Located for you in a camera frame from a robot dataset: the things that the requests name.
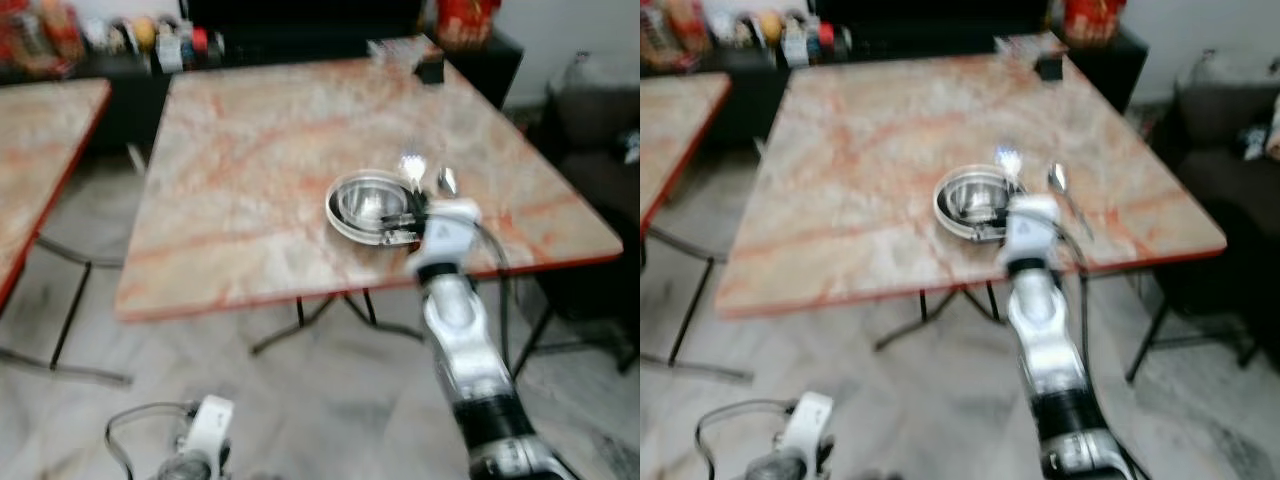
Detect black metal table legs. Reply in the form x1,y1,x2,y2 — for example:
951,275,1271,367
0,234,133,388
248,288,425,358
641,224,757,386
874,280,1013,353

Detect red snack package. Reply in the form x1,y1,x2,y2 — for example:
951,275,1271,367
434,0,502,49
1061,0,1130,47

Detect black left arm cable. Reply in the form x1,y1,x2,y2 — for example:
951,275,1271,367
694,399,803,480
104,399,198,480

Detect steel bowl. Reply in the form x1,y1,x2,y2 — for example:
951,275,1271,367
335,175,414,229
945,170,1015,224

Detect steel fork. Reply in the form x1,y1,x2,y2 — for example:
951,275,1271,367
398,152,432,203
995,146,1031,197

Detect black sideboard cabinet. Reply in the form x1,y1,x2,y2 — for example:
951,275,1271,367
0,28,526,156
640,25,1150,113

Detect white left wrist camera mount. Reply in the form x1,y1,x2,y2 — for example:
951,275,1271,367
788,391,837,463
183,394,237,467

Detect orange snack bags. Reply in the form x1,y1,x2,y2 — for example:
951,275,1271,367
0,0,88,78
640,0,717,73

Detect black television screen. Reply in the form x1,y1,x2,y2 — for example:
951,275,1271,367
185,0,428,33
814,0,1053,28

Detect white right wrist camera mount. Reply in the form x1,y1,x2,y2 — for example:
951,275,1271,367
1001,194,1067,265
410,198,484,277

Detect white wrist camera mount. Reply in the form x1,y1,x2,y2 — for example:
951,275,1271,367
1001,194,1067,265
183,394,237,467
788,391,837,463
410,198,484,277

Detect black metal chair frame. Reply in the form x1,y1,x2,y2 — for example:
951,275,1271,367
1124,290,1263,387
498,270,641,383

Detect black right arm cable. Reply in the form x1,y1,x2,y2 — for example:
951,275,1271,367
1060,225,1093,373
474,220,513,373

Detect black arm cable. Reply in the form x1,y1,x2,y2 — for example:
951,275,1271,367
474,220,513,373
694,399,803,480
104,399,198,480
1060,225,1093,373

